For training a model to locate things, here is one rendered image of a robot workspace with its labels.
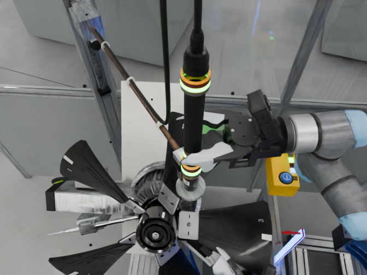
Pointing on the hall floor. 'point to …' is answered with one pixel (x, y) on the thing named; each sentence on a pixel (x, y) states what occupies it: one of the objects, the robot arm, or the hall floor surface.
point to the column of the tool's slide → (106, 113)
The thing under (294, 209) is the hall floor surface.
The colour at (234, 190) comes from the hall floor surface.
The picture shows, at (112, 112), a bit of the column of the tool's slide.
